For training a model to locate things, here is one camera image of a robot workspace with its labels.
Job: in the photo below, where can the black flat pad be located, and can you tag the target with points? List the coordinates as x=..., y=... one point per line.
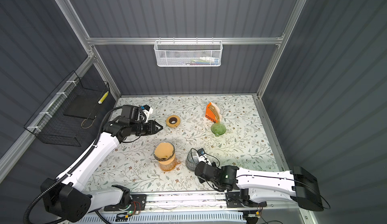
x=83, y=107

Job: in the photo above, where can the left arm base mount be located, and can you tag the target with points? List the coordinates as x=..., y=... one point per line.
x=129, y=201

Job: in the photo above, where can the yellow marker pen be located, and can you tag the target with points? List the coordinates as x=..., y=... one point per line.
x=102, y=99

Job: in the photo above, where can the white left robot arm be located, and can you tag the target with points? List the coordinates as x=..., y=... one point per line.
x=65, y=196

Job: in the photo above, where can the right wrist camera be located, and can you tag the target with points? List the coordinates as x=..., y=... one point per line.
x=202, y=157

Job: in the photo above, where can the black wire basket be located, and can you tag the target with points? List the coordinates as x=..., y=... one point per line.
x=70, y=117

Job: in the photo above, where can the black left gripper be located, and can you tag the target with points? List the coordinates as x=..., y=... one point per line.
x=152, y=127

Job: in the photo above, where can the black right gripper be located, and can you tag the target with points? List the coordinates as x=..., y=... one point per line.
x=200, y=179

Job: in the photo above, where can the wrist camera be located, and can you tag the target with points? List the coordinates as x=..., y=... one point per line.
x=202, y=157
x=147, y=111

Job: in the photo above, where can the white wire basket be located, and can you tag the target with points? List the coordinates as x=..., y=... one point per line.
x=188, y=54

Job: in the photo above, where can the grey glass carafe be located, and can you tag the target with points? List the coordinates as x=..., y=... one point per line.
x=192, y=160

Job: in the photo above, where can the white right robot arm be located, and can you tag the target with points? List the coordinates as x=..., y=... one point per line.
x=296, y=185

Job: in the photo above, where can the green glass dripper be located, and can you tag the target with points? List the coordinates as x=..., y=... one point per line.
x=218, y=129

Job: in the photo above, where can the grey glass dripper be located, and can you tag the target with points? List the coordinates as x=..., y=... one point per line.
x=166, y=160

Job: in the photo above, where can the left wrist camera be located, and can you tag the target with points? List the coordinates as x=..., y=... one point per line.
x=147, y=111

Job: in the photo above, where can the orange glass carafe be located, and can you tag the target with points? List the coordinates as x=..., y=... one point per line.
x=169, y=164

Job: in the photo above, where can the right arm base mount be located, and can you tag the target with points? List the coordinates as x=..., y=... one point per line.
x=241, y=199

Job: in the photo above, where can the orange coffee filter box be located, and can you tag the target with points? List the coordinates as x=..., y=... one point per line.
x=213, y=113

